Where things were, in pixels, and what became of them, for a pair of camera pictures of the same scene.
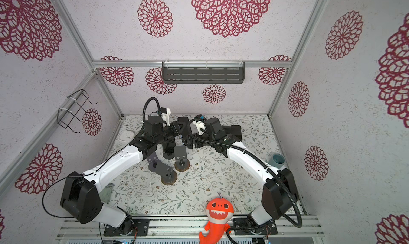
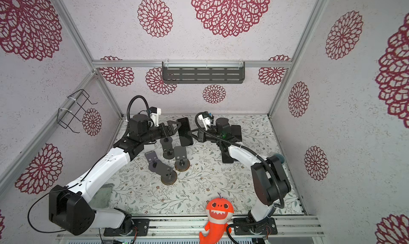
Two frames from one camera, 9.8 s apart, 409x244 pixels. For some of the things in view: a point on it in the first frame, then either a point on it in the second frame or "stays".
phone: [236, 132] stays
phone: [169, 146] → [185, 132]
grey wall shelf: [205, 72] stays
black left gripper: [176, 128] stays
